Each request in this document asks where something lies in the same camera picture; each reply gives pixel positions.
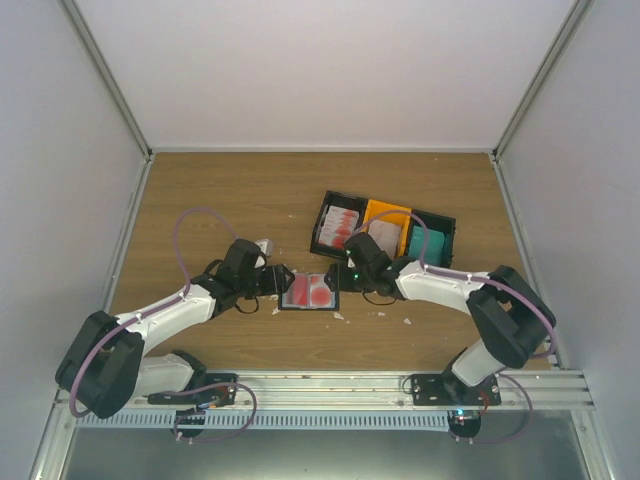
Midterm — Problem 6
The black leather card holder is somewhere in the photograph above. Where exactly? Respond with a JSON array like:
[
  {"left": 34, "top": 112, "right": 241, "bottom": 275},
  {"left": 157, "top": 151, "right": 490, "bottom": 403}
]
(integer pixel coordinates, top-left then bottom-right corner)
[{"left": 278, "top": 273, "right": 339, "bottom": 311}]

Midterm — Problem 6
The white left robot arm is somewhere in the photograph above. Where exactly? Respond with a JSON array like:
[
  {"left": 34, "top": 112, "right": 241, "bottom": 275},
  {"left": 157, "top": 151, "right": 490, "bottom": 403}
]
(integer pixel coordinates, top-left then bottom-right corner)
[{"left": 55, "top": 239, "right": 295, "bottom": 419}]

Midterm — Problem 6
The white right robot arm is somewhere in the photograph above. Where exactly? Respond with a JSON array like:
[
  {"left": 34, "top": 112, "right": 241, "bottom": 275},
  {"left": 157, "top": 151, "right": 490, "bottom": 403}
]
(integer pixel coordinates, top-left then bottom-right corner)
[{"left": 325, "top": 233, "right": 557, "bottom": 405}]

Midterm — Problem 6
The red white card stack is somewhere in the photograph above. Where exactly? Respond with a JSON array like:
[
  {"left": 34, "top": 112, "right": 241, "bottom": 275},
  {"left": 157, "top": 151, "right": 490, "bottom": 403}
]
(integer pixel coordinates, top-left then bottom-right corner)
[{"left": 317, "top": 205, "right": 360, "bottom": 249}]

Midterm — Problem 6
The teal card stack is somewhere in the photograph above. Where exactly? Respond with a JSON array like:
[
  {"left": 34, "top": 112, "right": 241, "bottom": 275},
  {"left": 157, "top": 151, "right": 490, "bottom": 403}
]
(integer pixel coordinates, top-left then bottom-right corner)
[{"left": 407, "top": 225, "right": 445, "bottom": 266}]

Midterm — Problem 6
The yellow middle storage bin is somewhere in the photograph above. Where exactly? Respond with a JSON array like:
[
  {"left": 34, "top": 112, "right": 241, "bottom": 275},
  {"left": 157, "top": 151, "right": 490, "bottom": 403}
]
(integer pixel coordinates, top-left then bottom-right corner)
[{"left": 359, "top": 199, "right": 411, "bottom": 260}]

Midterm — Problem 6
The black left storage bin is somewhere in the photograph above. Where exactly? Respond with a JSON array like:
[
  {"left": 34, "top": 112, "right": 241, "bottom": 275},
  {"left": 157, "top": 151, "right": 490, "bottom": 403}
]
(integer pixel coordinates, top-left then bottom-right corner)
[{"left": 309, "top": 190, "right": 368, "bottom": 260}]

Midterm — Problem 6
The black storage bin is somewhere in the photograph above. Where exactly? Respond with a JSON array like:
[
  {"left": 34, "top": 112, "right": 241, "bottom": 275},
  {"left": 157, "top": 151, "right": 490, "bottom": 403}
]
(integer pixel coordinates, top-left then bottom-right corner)
[
  {"left": 404, "top": 210, "right": 456, "bottom": 268},
  {"left": 309, "top": 190, "right": 368, "bottom": 260}
]

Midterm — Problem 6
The black right storage bin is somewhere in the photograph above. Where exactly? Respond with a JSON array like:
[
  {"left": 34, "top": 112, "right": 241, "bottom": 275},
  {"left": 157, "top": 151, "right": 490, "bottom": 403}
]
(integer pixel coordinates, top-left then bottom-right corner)
[{"left": 404, "top": 210, "right": 456, "bottom": 268}]

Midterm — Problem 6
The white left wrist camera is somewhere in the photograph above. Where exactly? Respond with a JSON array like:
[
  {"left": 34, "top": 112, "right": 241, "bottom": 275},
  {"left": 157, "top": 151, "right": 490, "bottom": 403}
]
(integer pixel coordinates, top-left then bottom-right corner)
[{"left": 255, "top": 239, "right": 274, "bottom": 258}]

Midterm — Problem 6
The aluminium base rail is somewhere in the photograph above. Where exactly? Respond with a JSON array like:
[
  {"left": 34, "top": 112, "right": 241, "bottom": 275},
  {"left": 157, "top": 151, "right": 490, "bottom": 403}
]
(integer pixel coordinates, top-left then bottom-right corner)
[{"left": 54, "top": 370, "right": 596, "bottom": 411}]

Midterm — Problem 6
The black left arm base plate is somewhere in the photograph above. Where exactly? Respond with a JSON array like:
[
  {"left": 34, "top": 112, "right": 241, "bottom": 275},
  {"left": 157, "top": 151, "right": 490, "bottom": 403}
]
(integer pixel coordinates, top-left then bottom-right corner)
[{"left": 147, "top": 373, "right": 238, "bottom": 407}]

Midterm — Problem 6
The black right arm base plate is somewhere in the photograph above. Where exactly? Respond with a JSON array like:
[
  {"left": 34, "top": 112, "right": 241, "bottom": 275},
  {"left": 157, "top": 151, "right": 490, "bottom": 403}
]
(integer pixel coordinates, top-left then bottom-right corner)
[{"left": 408, "top": 373, "right": 502, "bottom": 407}]

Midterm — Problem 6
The grey slotted cable duct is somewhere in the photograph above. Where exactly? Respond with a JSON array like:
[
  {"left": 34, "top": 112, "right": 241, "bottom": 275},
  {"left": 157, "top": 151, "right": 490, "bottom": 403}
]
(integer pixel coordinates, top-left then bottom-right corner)
[{"left": 77, "top": 409, "right": 449, "bottom": 432}]

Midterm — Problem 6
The aluminium corner post left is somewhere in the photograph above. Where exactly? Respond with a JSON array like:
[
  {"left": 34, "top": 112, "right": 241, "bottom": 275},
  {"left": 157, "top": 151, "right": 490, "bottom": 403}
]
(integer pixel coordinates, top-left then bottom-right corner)
[{"left": 58, "top": 0, "right": 153, "bottom": 163}]

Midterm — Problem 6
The aluminium corner post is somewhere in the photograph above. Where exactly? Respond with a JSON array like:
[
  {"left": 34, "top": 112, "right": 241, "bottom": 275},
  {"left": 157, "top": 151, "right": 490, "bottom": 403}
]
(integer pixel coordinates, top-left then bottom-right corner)
[
  {"left": 58, "top": 0, "right": 153, "bottom": 163},
  {"left": 491, "top": 0, "right": 593, "bottom": 163}
]

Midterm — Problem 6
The aluminium corner post right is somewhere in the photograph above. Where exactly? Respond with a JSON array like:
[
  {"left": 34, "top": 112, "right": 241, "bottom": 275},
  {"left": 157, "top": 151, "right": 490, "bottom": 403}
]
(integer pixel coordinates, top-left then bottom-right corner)
[{"left": 491, "top": 0, "right": 593, "bottom": 163}]

